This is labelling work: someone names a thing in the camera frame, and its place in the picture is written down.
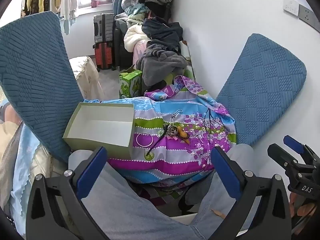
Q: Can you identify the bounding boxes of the person's left leg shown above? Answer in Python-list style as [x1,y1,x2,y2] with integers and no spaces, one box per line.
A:
[67,150,208,240]

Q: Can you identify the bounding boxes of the white wall switch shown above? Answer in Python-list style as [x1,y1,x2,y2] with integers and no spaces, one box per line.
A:
[283,0,300,16]

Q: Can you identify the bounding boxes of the heap of assorted clothes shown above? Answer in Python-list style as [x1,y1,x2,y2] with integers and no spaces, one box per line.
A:
[120,0,175,23]

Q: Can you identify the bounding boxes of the leaning framed board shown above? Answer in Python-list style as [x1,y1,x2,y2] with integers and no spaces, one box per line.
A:
[181,40,198,81]

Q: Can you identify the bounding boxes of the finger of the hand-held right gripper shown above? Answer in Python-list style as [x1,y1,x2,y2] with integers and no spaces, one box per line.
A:
[267,143,313,173]
[283,135,320,166]

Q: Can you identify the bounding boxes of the black suitcase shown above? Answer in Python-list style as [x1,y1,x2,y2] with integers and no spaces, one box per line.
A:
[114,20,135,71]

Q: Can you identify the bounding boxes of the black cord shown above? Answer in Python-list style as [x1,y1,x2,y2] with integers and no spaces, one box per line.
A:
[146,125,171,156]

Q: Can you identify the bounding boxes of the person's leg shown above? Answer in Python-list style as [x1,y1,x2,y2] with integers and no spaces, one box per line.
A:
[190,144,256,240]
[67,150,208,240]

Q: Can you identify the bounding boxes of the green printed carton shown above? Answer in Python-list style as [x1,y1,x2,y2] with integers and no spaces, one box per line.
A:
[119,65,143,99]

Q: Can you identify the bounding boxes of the white duvet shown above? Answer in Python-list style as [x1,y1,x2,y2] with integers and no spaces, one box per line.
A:
[124,24,150,53]

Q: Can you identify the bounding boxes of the light blue cloth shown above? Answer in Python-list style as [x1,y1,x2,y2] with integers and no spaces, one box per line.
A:
[11,124,43,230]

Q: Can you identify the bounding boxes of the white hanging garments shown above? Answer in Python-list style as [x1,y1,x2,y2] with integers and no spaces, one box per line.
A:
[59,0,78,36]

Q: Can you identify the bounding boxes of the person's right hand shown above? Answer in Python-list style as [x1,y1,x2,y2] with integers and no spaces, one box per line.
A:
[291,192,318,227]

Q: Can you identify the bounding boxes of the grey suitcase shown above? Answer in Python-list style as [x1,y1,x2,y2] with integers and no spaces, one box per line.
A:
[93,13,115,43]

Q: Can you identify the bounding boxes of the pale green box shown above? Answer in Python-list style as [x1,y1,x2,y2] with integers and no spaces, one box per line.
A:
[62,102,135,160]

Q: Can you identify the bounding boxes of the grey wall socket plate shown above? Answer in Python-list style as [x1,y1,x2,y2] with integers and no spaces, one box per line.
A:
[299,4,320,33]

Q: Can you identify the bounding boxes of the silver ball chain keychain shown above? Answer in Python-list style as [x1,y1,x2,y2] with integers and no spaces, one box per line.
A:
[164,109,183,140]

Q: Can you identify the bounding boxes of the yellow pendant charm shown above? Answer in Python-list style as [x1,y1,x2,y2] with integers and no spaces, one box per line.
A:
[176,126,192,144]

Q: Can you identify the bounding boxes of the dark navy jacket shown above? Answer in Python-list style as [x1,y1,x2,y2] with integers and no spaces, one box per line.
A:
[142,17,184,52]

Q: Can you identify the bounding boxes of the light green storage box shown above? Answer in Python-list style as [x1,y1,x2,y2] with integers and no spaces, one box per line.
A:
[162,72,176,87]

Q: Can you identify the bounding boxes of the cream lace covered basket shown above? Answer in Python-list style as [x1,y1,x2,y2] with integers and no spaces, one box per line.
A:
[69,56,105,101]

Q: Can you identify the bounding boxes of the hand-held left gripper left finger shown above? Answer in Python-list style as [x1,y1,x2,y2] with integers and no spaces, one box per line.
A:
[26,146,108,240]

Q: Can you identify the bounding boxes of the person's right leg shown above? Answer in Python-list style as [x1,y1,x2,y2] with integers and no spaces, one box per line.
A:
[190,144,256,240]

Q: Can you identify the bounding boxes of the floral printed cloth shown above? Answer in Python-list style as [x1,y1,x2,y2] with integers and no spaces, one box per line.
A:
[82,75,238,202]

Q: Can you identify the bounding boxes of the red suitcase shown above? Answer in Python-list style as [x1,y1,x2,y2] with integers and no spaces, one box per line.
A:
[93,42,115,71]

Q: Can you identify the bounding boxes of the grey fleece blanket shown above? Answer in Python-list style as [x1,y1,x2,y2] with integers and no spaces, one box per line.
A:
[136,44,188,86]

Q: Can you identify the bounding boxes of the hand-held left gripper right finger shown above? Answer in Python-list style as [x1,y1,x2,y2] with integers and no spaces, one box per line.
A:
[211,146,293,240]

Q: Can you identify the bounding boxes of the silver bangle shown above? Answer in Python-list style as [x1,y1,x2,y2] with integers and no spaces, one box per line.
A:
[136,133,154,147]

